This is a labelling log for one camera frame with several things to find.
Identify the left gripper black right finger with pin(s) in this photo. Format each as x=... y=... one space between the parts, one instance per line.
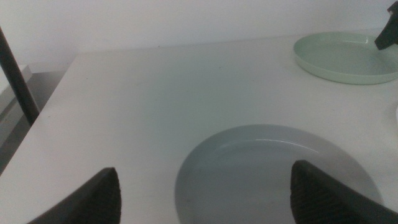
x=323 y=199

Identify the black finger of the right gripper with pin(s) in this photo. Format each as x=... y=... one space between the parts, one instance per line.
x=389 y=32

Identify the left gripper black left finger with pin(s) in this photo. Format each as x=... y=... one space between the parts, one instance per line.
x=96 y=202

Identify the pale green shallow bowl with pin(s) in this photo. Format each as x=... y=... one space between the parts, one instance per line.
x=339 y=59

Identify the grey shallow bowl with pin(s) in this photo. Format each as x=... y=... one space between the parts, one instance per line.
x=242 y=174

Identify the dark grey metal pole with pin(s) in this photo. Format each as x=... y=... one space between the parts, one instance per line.
x=18 y=84

